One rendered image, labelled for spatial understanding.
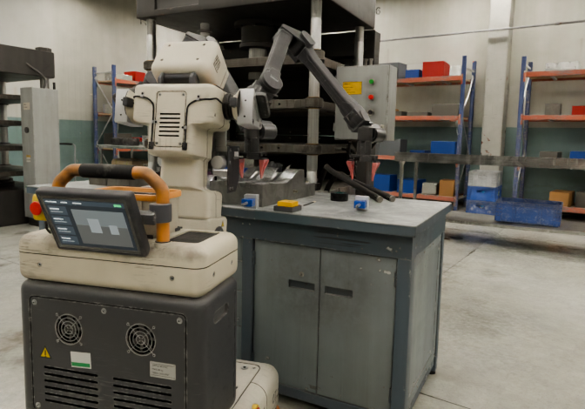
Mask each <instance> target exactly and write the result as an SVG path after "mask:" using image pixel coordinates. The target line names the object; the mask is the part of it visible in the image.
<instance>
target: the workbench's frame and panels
mask: <svg viewBox="0 0 585 409"><path fill-rule="evenodd" d="M451 208H452V204H451V205H449V206H448V207H446V208H445V209H443V210H442V211H440V212H438V213H437V214H435V215H434V216H432V217H431V218H430V219H428V220H427V221H425V222H424V223H422V224H421V225H419V226H417V227H407V226H399V225H384V224H375V223H367V222H358V221H350V220H341V219H333V218H317V217H308V216H300V215H292V214H284V213H275V212H267V211H251V210H242V209H234V208H225V207H221V216H225V217H226V219H227V225H226V232H230V233H232V234H233V235H234V236H235V237H236V239H237V241H238V266H237V270H236V271H235V272H234V273H233V274H232V276H233V277H234V278H235V279H236V281H237V318H239V320H238V321H237V355H236V359H242V360H248V361H253V362H259V363H266V364H269V365H272V366H274V368H275V369H276V370H277V372H278V375H279V394H282V395H286V396H288V397H291V398H295V399H299V400H303V401H305V402H308V403H312V404H315V405H317V406H323V407H325V408H329V409H412V408H413V406H414V403H415V401H416V399H417V398H418V396H419V394H420V391H421V389H422V387H423V386H424V384H425V382H426V379H427V376H428V374H435V370H436V368H437V358H438V343H439V328H440V299H441V283H442V268H443V253H444V237H445V225H446V215H447V214H448V213H449V212H450V211H451Z"/></svg>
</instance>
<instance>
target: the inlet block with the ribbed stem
mask: <svg viewBox="0 0 585 409"><path fill-rule="evenodd" d="M241 206H244V208H246V209H258V208H259V194H245V195H244V198H243V199H241Z"/></svg>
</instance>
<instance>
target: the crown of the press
mask: <svg viewBox="0 0 585 409"><path fill-rule="evenodd" d="M375 3H376V0H322V14H321V16H322V17H321V34H322V33H333V32H343V31H354V30H355V27H356V26H363V27H364V30H373V29H374V25H375ZM137 19H141V20H144V21H146V19H155V20H156V24H157V25H161V26H164V27H166V28H169V29H173V30H177V31H181V32H184V33H186V32H187V31H189V32H191V33H195V34H198V35H200V33H198V30H200V24H201V23H208V24H210V25H209V26H210V28H209V30H211V31H212V34H210V37H214V38H215V39H218V40H219V41H220V42H229V41H239V40H241V44H240V45H239V48H240V49H241V50H245V51H249V58H250V57H267V52H270V51H271V48H272V44H273V40H272V37H273V36H274V35H275V34H276V33H277V31H278V30H279V28H280V27H281V25H282V24H285V25H287V26H290V27H292V28H294V29H295V30H299V31H300V32H302V31H303V30H304V31H306V32H307V33H308V34H309V35H310V24H311V0H137ZM146 22H147V21H146Z"/></svg>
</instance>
